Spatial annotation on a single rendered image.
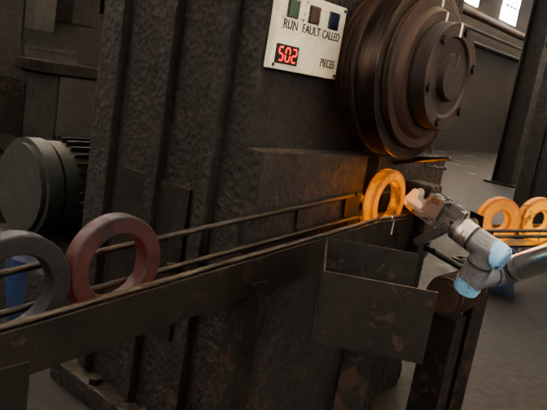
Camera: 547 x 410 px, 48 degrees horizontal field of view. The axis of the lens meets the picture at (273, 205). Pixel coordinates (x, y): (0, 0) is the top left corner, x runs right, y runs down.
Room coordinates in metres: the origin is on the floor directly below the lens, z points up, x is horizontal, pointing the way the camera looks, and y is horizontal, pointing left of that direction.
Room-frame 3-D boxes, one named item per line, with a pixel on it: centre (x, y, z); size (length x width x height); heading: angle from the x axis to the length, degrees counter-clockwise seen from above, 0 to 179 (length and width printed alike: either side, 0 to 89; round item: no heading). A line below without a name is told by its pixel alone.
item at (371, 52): (1.73, -0.31, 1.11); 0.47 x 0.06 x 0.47; 141
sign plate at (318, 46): (1.54, -0.02, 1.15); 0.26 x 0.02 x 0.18; 141
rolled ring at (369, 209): (1.74, -0.31, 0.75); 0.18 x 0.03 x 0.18; 142
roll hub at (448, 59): (1.67, -0.39, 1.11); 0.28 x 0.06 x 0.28; 141
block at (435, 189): (1.92, -0.45, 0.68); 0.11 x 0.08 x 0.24; 51
